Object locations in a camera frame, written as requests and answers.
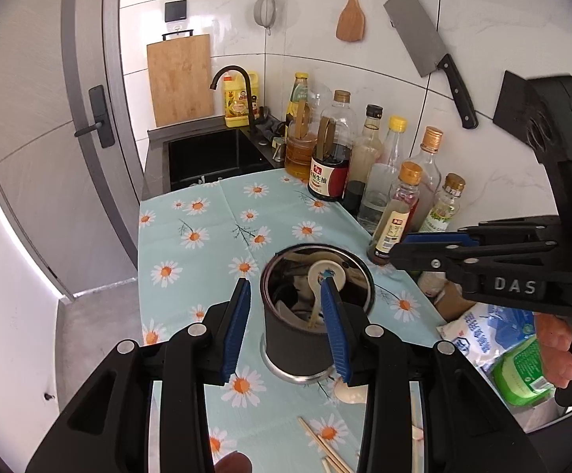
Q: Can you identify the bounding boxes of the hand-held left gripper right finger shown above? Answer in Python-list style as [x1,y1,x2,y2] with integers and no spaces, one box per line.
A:
[320,277,546,473]

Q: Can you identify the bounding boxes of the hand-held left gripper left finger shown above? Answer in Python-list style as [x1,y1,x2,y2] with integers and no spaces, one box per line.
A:
[27,278,252,473]

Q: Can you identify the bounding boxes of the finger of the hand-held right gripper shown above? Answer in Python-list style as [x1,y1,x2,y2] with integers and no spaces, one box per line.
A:
[389,241,559,283]
[404,216,564,248]

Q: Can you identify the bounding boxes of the black steel utensil holder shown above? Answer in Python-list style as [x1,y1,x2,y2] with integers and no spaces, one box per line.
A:
[259,244,376,385]

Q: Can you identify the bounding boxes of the cream ceramic spoon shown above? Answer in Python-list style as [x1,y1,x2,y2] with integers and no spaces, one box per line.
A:
[334,376,368,406]
[307,261,348,330]

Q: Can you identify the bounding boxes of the person's left hand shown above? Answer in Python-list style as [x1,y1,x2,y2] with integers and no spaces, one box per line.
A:
[215,452,253,473]

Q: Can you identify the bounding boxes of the person's right hand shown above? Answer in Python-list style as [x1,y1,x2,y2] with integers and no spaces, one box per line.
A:
[534,313,572,391]

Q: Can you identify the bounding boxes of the green label small bottle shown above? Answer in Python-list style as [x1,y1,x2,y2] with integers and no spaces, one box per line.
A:
[418,173,466,235]

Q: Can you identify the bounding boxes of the orange cap small bottle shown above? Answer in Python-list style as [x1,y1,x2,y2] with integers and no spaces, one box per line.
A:
[367,161,424,265]

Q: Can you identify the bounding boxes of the brown paper box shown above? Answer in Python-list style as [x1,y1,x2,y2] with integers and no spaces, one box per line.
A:
[433,280,477,322]

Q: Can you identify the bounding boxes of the gold cap clear bottle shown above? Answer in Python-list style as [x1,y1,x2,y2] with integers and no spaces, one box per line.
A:
[408,127,445,233]

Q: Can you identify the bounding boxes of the daisy print tablecloth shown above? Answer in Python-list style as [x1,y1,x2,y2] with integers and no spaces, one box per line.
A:
[137,168,445,473]

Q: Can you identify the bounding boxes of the yellow cap clear bottle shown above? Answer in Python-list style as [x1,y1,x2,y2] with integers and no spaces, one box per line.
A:
[357,115,409,235]

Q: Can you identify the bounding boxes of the white blue bag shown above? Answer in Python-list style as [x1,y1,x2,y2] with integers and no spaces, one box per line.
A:
[436,300,539,374]

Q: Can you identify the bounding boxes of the black cap vinegar bottle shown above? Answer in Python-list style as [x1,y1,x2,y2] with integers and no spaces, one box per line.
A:
[342,104,384,216]

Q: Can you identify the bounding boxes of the green packet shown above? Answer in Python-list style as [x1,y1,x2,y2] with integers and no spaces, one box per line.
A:
[492,336,557,408]

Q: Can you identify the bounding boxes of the cooking oil bottle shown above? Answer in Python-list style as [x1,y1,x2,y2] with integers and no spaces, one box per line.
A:
[284,72,317,179]

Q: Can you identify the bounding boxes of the black kitchen sink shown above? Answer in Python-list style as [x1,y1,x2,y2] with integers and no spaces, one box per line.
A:
[166,127,273,193]

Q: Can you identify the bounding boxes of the dark cloth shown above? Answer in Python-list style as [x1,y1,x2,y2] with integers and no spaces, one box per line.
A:
[255,112,288,145]

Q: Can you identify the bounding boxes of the steel cleaver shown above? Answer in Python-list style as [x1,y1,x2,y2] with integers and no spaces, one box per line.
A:
[383,0,479,130]

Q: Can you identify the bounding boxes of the yellow dish soap bottle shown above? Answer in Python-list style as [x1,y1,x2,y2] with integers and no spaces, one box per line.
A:
[224,70,260,128]

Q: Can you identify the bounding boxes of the wooden spatula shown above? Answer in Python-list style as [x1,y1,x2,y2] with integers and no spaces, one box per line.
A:
[335,0,366,43]

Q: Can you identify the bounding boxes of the black faucet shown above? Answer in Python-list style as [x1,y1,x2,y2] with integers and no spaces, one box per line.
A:
[210,65,260,140]

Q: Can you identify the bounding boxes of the wooden cutting board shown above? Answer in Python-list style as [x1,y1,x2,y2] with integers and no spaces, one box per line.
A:
[146,30,216,128]

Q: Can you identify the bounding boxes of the grey door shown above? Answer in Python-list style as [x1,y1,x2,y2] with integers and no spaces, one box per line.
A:
[0,0,149,301]

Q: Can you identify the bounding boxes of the black wall socket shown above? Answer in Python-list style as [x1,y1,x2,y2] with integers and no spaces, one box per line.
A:
[492,71,538,135]

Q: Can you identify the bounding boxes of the black door handle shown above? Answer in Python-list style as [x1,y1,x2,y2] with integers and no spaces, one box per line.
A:
[74,85,116,148]

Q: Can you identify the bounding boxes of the black wall panel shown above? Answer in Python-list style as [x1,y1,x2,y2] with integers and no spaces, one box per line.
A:
[164,0,189,22]

